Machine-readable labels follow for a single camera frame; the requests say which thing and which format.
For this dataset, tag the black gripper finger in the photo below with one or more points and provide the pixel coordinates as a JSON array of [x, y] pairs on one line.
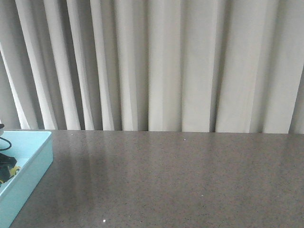
[[4, 173]]

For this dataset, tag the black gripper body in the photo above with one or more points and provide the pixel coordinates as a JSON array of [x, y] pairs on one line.
[[7, 160]]

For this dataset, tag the yellow toy beetle car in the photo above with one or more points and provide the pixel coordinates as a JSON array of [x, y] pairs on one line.
[[13, 172]]

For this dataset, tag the light blue plastic box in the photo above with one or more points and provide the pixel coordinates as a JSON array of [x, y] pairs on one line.
[[34, 154]]

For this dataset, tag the grey pleated curtain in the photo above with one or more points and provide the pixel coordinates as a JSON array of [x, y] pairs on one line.
[[225, 66]]

